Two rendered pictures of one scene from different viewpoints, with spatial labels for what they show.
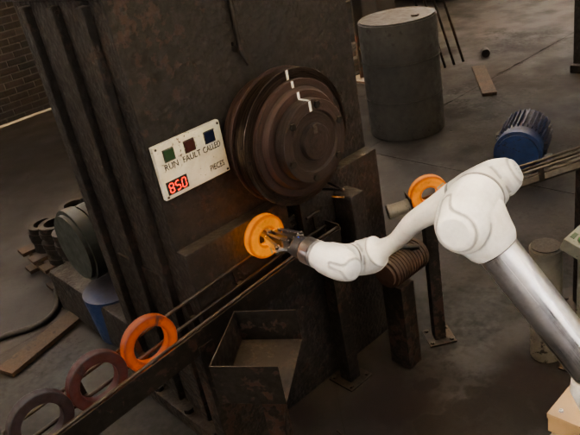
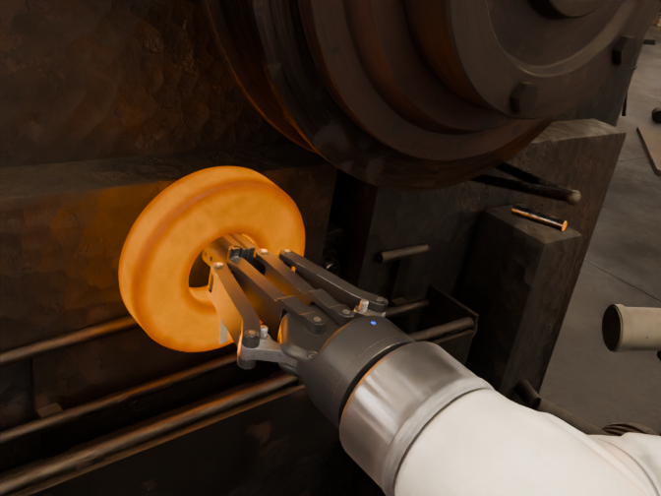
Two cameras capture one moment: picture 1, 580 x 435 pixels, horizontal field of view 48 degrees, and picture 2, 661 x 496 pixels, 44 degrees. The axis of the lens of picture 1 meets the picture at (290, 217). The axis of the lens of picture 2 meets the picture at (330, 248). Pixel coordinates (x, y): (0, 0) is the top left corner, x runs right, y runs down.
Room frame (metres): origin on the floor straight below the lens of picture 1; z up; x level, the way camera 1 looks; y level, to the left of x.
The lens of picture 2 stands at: (1.41, 0.06, 1.13)
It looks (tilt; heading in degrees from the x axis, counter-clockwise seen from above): 25 degrees down; 355
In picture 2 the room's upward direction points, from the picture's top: 11 degrees clockwise
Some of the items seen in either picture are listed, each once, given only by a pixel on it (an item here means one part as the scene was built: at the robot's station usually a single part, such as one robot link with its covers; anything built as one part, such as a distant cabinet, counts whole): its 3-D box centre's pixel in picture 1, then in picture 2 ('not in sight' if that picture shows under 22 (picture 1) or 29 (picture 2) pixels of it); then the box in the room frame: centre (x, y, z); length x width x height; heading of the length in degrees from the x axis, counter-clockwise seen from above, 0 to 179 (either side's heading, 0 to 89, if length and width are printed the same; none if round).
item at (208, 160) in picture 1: (191, 159); not in sight; (2.00, 0.27, 1.15); 0.26 x 0.02 x 0.18; 128
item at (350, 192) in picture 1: (351, 217); (504, 307); (2.29, -0.24, 0.68); 0.11 x 0.08 x 0.24; 38
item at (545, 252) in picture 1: (545, 301); not in sight; (2.08, -0.92, 0.26); 0.12 x 0.12 x 0.52
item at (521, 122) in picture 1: (525, 139); not in sight; (3.85, -1.57, 0.17); 0.57 x 0.31 x 0.34; 148
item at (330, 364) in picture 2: (295, 245); (341, 353); (1.88, 0.00, 0.83); 0.09 x 0.08 x 0.07; 39
